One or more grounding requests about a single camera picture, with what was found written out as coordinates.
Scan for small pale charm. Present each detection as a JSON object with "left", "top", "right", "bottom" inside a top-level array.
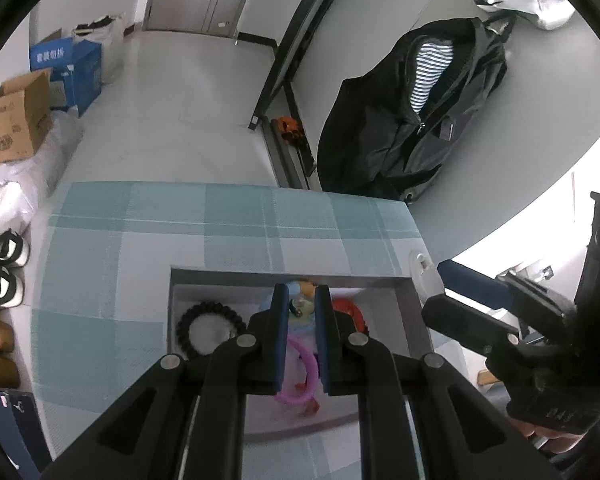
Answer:
[{"left": 289, "top": 296, "right": 315, "bottom": 321}]

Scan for grey cardboard box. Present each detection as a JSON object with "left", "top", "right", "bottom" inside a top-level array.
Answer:
[{"left": 167, "top": 266, "right": 436, "bottom": 436}]

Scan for purple bracelet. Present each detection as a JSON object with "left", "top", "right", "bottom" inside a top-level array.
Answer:
[{"left": 274, "top": 336, "right": 321, "bottom": 407}]

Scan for blue cardboard box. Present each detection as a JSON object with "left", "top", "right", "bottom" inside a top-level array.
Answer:
[{"left": 29, "top": 29, "right": 103, "bottom": 117}]

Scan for orange tool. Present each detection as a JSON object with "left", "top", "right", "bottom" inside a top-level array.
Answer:
[{"left": 272, "top": 116, "right": 306, "bottom": 148}]

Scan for black beaded bracelet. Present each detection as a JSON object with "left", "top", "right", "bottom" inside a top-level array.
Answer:
[{"left": 176, "top": 300, "right": 248, "bottom": 361}]

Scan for brown cardboard box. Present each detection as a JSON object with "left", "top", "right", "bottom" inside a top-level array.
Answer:
[{"left": 0, "top": 69, "right": 55, "bottom": 165}]

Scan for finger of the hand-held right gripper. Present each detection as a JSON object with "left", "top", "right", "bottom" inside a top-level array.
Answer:
[
  {"left": 422, "top": 295, "right": 521, "bottom": 359},
  {"left": 437, "top": 258, "right": 576, "bottom": 334}
]

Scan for black metal frame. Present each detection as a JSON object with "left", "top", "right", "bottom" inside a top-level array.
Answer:
[{"left": 249, "top": 0, "right": 358, "bottom": 191}]

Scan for black jacket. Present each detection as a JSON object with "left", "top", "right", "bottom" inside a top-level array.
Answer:
[{"left": 316, "top": 17, "right": 508, "bottom": 204}]

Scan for white black sneaker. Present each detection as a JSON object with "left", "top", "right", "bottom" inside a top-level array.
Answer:
[
  {"left": 0, "top": 230, "right": 31, "bottom": 273},
  {"left": 0, "top": 266, "right": 25, "bottom": 311}
]

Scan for white bag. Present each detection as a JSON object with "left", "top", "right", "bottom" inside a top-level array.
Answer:
[{"left": 72, "top": 14, "right": 127, "bottom": 86}]

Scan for white plastic bags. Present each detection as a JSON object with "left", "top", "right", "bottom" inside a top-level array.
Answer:
[{"left": 0, "top": 110, "right": 83, "bottom": 231}]

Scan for teal checkered tablecloth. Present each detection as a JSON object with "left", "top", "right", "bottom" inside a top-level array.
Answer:
[{"left": 30, "top": 181, "right": 436, "bottom": 480}]

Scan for light blue bracelet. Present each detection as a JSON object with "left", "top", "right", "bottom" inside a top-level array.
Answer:
[{"left": 257, "top": 280, "right": 321, "bottom": 346}]

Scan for transparent plastic clip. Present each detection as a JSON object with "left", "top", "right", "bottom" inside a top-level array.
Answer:
[{"left": 409, "top": 251, "right": 447, "bottom": 308}]

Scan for red bracelet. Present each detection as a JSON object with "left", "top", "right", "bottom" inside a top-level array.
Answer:
[{"left": 330, "top": 297, "right": 366, "bottom": 333}]

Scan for person's right hand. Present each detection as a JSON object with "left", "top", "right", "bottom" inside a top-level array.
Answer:
[{"left": 516, "top": 421, "right": 587, "bottom": 456}]

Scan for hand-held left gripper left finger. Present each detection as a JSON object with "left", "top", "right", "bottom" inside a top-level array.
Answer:
[{"left": 40, "top": 282, "right": 291, "bottom": 480}]

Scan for striped shirt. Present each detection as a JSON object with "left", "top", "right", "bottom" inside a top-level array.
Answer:
[{"left": 410, "top": 42, "right": 455, "bottom": 113}]

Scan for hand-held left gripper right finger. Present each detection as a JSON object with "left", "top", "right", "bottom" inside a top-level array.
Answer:
[{"left": 314, "top": 284, "right": 563, "bottom": 480}]

